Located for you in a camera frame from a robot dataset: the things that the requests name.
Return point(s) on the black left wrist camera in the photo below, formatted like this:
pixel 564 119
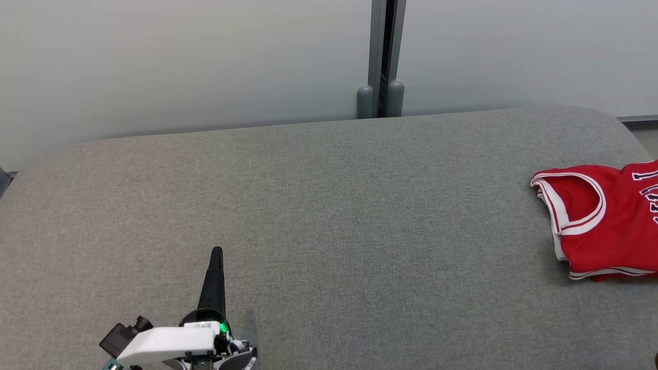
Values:
pixel 123 336

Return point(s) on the grey double partition post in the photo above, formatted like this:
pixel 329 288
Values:
pixel 381 51

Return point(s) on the red shirt with white sleeves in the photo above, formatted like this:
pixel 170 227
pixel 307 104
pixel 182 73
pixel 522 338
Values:
pixel 611 221

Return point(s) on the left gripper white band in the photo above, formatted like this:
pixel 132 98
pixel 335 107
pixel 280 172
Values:
pixel 169 344

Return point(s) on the dark grey partition foot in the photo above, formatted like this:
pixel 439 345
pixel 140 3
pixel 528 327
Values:
pixel 4 181

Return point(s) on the grey partition base rail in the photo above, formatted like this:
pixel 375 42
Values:
pixel 640 119

